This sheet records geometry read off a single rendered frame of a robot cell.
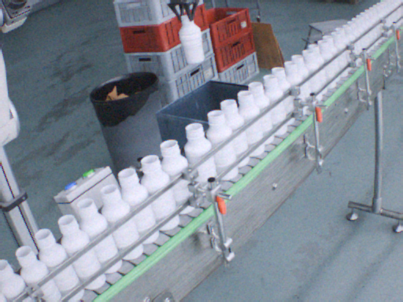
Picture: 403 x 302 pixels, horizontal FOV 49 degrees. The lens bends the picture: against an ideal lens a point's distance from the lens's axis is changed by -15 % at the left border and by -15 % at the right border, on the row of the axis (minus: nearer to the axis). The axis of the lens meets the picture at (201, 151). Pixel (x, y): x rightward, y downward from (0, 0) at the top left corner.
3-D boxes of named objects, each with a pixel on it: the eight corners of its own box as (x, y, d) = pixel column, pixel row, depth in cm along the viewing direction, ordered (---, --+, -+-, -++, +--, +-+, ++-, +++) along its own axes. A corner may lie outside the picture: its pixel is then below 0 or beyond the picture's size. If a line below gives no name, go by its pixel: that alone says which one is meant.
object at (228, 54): (220, 73, 412) (216, 49, 402) (182, 70, 436) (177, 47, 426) (256, 50, 453) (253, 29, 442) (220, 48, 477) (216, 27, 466)
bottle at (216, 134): (210, 182, 123) (198, 119, 115) (218, 168, 128) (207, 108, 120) (234, 182, 121) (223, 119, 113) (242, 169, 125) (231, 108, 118)
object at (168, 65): (171, 81, 351) (164, 53, 341) (127, 79, 373) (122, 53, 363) (215, 52, 394) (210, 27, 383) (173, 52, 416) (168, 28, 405)
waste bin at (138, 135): (145, 200, 306) (120, 104, 276) (100, 183, 334) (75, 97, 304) (192, 164, 335) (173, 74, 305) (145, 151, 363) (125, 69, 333)
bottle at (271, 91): (274, 139, 136) (266, 82, 128) (262, 131, 141) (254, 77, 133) (291, 131, 138) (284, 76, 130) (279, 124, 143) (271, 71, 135)
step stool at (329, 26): (338, 48, 499) (333, 13, 479) (366, 64, 445) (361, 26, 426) (301, 54, 492) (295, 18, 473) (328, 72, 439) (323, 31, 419)
